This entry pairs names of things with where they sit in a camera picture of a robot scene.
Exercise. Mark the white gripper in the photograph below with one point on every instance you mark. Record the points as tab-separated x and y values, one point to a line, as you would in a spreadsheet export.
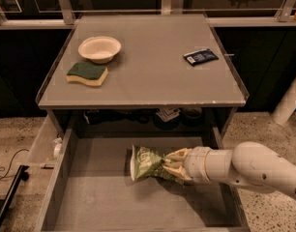
196	163

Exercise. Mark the green jalapeno chip bag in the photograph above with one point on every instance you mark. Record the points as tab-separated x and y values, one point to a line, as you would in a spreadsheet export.
146	162

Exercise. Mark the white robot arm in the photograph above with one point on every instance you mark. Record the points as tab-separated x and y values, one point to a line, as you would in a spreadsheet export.
249	165

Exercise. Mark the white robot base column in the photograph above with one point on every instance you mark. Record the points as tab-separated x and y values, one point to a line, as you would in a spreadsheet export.
286	106

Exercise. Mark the open grey top drawer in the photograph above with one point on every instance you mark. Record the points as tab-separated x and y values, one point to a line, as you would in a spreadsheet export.
91	190

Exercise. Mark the dark bowl inside cabinet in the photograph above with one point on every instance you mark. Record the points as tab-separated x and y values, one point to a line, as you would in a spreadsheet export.
191	117

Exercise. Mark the white packet inside cabinet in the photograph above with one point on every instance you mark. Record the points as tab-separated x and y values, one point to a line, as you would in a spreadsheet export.
167	114

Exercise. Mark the grey cabinet table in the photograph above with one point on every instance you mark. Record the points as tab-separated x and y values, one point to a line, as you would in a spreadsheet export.
150	70

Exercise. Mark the blue snack packet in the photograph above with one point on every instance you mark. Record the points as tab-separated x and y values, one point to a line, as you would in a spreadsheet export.
200	57

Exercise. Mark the green and yellow sponge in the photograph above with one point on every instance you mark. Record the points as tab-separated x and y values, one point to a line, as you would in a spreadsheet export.
87	74

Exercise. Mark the white paper bowl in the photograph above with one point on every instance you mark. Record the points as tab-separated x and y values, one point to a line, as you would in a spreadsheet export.
99	50

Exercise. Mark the black stand leg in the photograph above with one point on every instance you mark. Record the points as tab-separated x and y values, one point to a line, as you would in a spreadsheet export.
21	175

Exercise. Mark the metal window rail frame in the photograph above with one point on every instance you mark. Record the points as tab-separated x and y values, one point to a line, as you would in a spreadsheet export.
219	13

